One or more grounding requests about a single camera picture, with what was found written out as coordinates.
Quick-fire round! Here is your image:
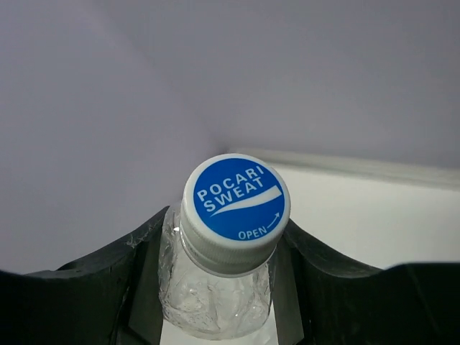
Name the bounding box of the Pocari Sweat labelled bottle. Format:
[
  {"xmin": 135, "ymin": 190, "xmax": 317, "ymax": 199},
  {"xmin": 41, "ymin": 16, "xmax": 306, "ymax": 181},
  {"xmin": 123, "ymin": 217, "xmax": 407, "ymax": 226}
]
[{"xmin": 157, "ymin": 153, "xmax": 291, "ymax": 341}]

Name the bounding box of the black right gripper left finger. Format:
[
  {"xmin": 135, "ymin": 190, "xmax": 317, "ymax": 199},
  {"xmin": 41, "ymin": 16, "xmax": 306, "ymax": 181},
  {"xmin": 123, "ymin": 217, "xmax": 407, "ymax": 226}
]
[{"xmin": 1, "ymin": 209, "xmax": 167, "ymax": 344}]

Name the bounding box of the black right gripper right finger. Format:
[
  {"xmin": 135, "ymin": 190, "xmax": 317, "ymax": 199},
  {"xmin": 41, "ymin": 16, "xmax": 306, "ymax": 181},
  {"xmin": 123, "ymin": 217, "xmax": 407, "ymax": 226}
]
[{"xmin": 273, "ymin": 222, "xmax": 459, "ymax": 344}]

